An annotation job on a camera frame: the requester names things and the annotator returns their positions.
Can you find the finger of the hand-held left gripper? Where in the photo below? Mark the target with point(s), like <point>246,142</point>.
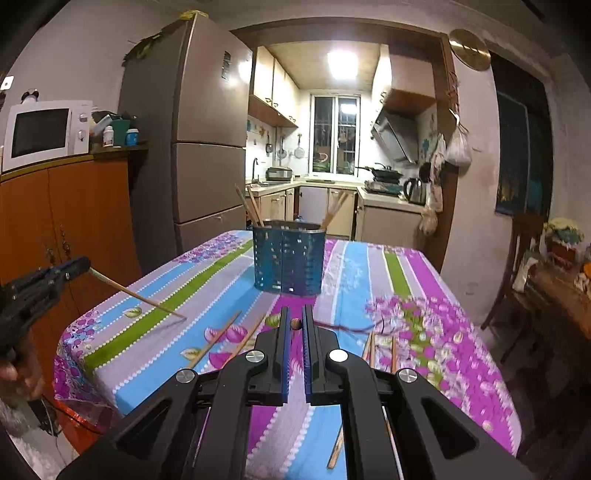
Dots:
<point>69,270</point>

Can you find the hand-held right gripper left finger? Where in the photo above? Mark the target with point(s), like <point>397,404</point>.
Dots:
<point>286,360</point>

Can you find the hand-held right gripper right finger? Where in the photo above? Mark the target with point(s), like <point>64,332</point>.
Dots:
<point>308,360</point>

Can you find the group of wooden chopsticks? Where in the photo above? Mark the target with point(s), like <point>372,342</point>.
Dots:
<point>217,337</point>

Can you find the green-tipped wooden chopstick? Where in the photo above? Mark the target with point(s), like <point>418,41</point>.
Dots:
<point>138,295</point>

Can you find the blue perforated utensil holder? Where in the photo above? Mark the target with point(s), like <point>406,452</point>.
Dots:
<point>286,258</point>

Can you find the person's left hand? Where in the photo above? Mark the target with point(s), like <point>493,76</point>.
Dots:
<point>27,374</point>

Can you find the orange wooden cabinet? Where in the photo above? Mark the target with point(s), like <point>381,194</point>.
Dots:
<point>83,221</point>

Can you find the floral striped tablecloth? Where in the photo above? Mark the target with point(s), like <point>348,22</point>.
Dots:
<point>351,286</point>

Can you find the white bottle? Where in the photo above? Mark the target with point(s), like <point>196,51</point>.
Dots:
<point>108,137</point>

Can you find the white microwave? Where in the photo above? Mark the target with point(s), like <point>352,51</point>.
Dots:
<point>41,134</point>

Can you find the green container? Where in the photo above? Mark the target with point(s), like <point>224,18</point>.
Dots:
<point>121,133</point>

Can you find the lower kitchen cabinets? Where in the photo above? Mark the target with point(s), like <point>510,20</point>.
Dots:
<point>378,217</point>

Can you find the kitchen cabinets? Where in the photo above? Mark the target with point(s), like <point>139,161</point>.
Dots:
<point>378,217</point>
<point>272,87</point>

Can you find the silver refrigerator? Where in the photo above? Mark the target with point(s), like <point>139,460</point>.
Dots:
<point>198,138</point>

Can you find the silver countertop appliance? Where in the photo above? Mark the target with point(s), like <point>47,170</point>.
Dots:
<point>279,174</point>

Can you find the gas stove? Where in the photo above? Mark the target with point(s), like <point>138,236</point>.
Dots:
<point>382,187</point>

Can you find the kitchen faucet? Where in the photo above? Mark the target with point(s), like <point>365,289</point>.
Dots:
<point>255,170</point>

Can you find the electric kettle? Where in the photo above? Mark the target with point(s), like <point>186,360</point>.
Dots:
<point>415,191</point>

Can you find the black wok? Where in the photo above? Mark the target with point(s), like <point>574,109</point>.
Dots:
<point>383,173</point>

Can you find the hanging cloth bags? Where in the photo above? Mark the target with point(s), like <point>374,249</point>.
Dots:
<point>431,194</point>

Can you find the hanging strainer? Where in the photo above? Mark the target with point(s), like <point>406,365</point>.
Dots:
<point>300,150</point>

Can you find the wooden chair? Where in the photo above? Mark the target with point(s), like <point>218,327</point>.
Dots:
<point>512,277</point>

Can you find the kitchen window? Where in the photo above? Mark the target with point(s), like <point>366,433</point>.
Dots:
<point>334,134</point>

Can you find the range hood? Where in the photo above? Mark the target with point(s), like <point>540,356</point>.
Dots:
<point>395,136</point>

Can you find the white plastic bag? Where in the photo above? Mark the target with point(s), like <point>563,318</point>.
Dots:
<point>458,150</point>

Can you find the wooden side table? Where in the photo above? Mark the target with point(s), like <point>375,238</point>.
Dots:
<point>563,318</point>

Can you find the fridge sticker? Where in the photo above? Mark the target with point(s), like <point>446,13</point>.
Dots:
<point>226,64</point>

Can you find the upper kitchen cabinets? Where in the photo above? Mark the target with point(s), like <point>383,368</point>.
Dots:
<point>272,87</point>

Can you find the ceiling light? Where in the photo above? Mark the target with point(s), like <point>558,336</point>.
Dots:
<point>343,64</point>

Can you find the small upper kitchen cabinet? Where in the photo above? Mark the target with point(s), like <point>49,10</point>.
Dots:
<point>406,74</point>

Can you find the gold wall clock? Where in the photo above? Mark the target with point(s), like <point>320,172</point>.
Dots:
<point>470,49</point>

